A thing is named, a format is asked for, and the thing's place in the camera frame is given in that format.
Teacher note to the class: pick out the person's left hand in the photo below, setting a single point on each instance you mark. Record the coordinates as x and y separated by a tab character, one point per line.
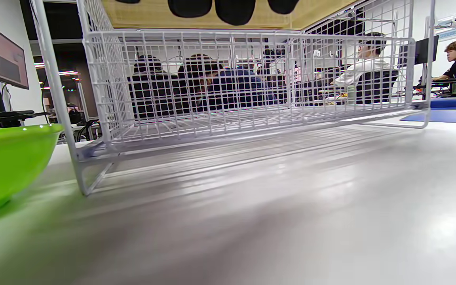
234	10

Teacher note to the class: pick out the black office chair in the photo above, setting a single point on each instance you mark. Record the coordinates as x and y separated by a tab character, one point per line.
382	85
149	93

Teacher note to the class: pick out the green plastic bowl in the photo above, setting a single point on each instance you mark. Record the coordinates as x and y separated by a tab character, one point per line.
6	166

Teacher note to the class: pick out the blue mat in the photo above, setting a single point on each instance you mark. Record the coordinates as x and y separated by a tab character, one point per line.
449	115

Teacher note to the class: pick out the white mesh sliding drawer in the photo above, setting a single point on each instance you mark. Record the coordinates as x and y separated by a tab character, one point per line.
196	126

